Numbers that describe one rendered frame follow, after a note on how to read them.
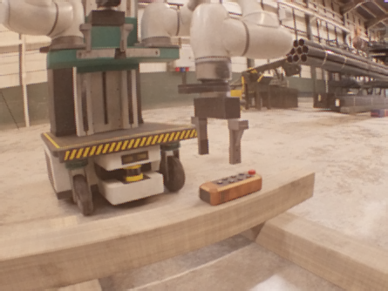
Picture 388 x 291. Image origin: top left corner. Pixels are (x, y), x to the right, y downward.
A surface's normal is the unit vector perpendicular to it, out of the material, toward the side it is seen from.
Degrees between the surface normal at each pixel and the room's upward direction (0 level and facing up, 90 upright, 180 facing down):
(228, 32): 91
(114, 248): 90
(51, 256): 90
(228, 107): 90
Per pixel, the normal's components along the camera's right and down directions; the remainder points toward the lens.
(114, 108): 0.61, 0.11
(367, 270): -0.86, 0.14
